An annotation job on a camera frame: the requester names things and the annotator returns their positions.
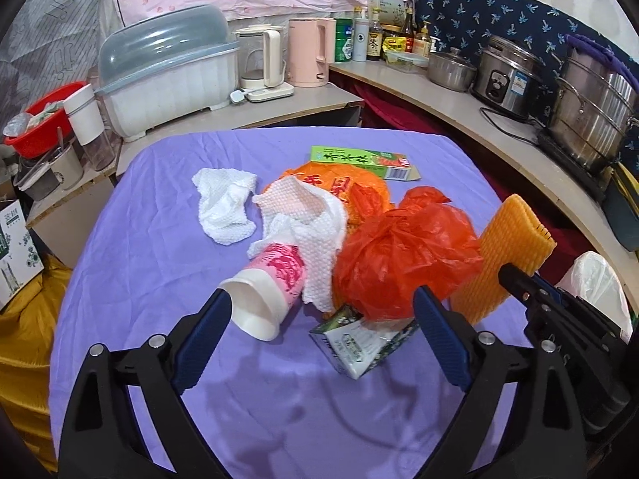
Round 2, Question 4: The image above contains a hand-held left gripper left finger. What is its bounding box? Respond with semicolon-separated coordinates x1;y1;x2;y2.
59;287;235;479

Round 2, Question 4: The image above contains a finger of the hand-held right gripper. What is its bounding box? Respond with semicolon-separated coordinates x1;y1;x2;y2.
498;263;550;316
532;272;580;310

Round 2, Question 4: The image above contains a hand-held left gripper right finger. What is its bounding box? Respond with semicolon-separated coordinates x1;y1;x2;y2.
412;285;587;479

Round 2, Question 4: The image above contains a trash bin with white liner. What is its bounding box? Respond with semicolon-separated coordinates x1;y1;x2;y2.
556;251;634;345

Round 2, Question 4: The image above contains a yellow foam net sleeve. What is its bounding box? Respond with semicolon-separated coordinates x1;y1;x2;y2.
449;194;557;325

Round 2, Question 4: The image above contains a crushed drink carton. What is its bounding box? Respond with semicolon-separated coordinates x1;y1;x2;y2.
308;304;420;380

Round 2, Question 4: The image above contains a pink paper cup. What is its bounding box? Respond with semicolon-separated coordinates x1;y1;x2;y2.
218;241;307;342

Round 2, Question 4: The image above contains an orange-red plastic bag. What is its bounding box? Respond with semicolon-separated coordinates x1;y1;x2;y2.
332;186;484;321

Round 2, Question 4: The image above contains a small white paper towel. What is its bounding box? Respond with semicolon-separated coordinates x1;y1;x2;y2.
192;167;259;246

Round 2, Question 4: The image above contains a large white paper towel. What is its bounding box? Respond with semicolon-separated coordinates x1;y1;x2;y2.
248;178;349;313

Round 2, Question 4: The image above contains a stack of blue yellow basins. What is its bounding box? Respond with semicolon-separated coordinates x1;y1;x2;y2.
601;160;639;253

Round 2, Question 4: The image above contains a purple tablecloth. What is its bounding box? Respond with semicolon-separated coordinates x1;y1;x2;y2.
49;127;550;479

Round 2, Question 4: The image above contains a black induction cooker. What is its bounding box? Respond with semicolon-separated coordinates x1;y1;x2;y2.
536;127;612;200

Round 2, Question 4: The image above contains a yellow woven sack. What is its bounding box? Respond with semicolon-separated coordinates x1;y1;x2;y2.
0;254;73;475

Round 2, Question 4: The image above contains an orange snack wrapper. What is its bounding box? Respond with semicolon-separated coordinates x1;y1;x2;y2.
264;162;395;230

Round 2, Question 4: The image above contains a large steel steamer pot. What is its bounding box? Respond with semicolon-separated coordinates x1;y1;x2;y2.
546;35;639;173

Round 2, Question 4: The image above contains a dark red cloth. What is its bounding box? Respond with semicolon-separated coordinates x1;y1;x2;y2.
359;85;620;280

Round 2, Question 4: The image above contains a steel rice cooker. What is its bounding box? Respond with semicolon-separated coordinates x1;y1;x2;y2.
472;35;550;121

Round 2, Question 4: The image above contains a white and green cardboard box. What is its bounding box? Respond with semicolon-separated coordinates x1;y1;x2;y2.
0;200;45;310

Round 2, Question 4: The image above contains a small steel pot with lid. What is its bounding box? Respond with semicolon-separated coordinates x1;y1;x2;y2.
428;47;478;93

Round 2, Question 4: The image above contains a beige mug with spoon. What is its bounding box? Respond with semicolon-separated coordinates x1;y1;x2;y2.
47;144;84;190

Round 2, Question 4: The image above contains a grey plastic container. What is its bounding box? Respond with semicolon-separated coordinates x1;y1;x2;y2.
12;152;65;201

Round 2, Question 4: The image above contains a clear plastic food container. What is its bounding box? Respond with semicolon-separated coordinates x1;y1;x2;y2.
384;51;430;73

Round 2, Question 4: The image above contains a white blender cup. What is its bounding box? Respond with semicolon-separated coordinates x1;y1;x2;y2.
63;84;117;170

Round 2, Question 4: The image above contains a white dish rack with lid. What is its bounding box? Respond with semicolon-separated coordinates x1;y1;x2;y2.
94;4;241;143

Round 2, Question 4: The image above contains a yellow pump bottle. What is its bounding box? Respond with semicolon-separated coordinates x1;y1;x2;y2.
413;21;433;58

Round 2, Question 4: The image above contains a red plastic basin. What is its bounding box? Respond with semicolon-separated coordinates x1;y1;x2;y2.
4;81;88;156

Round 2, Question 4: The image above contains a dark blue leaf-print cloth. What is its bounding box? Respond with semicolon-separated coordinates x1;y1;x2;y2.
413;0;625;111

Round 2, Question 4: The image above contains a dark sauce bottle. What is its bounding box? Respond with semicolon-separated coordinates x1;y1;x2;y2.
402;7;416;53

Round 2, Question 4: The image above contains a soy sauce bottle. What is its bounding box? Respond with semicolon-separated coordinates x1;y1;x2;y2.
367;8;384;62

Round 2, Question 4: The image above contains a white bottle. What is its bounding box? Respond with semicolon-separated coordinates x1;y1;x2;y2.
351;17;371;63

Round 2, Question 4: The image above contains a glass electric kettle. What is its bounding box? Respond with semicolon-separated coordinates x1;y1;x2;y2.
234;25;295;103

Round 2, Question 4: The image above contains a green tin can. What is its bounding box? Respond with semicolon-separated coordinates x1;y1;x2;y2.
333;18;355;63

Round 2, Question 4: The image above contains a white and green carton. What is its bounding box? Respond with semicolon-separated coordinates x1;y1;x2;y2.
367;0;407;26

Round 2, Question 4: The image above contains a pink electric kettle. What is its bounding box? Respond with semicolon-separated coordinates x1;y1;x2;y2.
287;17;337;88

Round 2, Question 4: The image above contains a black power cable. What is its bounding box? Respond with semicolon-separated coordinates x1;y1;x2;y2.
479;107;542;143

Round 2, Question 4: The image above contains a purple cloth strap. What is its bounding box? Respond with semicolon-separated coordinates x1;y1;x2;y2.
566;34;639;93

